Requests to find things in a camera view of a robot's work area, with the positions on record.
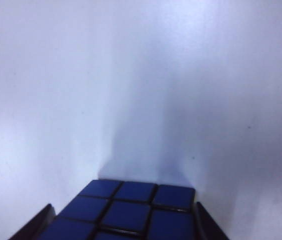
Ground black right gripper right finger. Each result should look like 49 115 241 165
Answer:
195 201 231 240

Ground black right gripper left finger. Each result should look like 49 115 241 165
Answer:
7 203 56 240

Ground multicolour Rubik's cube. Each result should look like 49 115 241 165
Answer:
39 179 198 240

